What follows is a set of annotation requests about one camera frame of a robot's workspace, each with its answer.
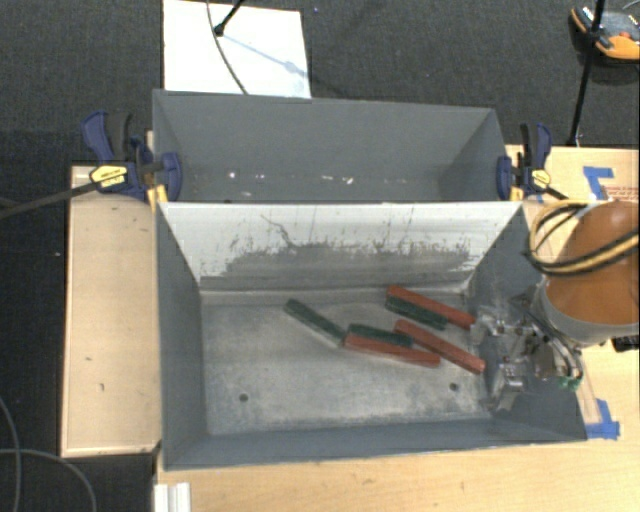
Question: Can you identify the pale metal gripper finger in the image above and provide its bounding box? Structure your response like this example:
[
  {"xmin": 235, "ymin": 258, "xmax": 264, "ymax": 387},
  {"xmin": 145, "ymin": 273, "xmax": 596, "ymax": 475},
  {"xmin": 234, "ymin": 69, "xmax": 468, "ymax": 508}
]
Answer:
[
  {"xmin": 480, "ymin": 345, "xmax": 503, "ymax": 402},
  {"xmin": 492, "ymin": 366, "xmax": 527, "ymax": 416}
]

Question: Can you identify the red-brown flat block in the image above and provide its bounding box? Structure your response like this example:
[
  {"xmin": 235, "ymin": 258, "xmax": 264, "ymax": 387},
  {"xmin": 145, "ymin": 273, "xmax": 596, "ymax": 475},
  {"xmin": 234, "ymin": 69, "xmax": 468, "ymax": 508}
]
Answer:
[
  {"xmin": 339, "ymin": 333, "xmax": 442, "ymax": 370},
  {"xmin": 386, "ymin": 284, "xmax": 478, "ymax": 332},
  {"xmin": 393, "ymin": 318, "xmax": 487, "ymax": 376}
]

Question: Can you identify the dark green flat block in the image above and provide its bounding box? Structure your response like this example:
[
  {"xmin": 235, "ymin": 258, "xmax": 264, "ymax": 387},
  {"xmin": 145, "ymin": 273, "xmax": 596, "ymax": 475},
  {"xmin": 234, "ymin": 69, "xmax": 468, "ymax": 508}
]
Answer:
[
  {"xmin": 384, "ymin": 296, "xmax": 449, "ymax": 332},
  {"xmin": 346, "ymin": 323, "xmax": 416, "ymax": 349},
  {"xmin": 282, "ymin": 298, "xmax": 347, "ymax": 342}
]

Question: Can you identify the grey metal bin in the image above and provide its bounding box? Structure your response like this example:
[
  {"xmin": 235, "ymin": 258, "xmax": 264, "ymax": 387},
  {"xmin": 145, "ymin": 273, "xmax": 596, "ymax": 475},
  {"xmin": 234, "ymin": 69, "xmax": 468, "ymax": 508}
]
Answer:
[{"xmin": 149, "ymin": 88, "xmax": 589, "ymax": 471}]

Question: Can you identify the pale wood flat board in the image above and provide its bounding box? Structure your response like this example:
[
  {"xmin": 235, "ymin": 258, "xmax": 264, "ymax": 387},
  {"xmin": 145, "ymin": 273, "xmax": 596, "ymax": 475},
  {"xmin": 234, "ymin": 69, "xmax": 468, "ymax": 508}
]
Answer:
[{"xmin": 59, "ymin": 164, "xmax": 164, "ymax": 459}]

